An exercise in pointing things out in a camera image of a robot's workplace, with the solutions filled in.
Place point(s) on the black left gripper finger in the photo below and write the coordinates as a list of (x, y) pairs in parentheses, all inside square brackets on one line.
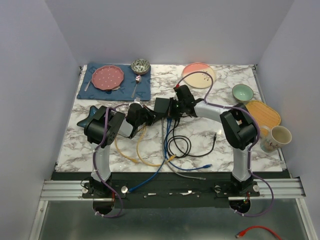
[(151, 112), (151, 120)]

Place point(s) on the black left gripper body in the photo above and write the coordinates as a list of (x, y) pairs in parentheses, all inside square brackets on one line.
[(145, 118)]

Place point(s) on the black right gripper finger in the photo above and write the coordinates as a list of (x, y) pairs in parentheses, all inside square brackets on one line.
[(172, 106), (176, 117)]

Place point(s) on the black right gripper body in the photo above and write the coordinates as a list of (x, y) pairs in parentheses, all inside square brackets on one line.
[(180, 106)]

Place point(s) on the blue ethernet cable long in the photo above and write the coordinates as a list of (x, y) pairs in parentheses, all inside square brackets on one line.
[(181, 147)]

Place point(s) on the black network switch box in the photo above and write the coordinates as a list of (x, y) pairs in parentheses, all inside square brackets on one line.
[(162, 105)]

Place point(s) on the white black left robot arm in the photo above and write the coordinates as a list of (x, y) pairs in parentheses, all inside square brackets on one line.
[(103, 124)]

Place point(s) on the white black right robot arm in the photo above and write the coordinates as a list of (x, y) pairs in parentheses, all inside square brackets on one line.
[(240, 128)]

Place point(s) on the pink and cream plate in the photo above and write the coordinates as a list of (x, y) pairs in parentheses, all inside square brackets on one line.
[(199, 80)]

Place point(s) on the blue cloth placemat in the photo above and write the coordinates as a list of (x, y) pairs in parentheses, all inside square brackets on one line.
[(123, 92)]

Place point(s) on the silver spoon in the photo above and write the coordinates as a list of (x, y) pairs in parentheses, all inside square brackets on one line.
[(138, 79)]

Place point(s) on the blue star-shaped dish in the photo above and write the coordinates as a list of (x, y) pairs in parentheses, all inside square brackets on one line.
[(92, 111)]

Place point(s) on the floral patterned bowl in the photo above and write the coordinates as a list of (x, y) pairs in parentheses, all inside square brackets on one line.
[(140, 66)]

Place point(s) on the pink dotted plate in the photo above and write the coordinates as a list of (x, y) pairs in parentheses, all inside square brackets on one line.
[(107, 78)]

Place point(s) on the green floral bowl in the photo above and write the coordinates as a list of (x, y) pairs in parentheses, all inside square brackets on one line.
[(242, 93)]

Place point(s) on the floral ceramic mug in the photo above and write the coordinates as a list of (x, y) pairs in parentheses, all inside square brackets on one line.
[(275, 138)]

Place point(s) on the aluminium mounting rail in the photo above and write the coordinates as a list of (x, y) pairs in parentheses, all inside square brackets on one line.
[(56, 190)]

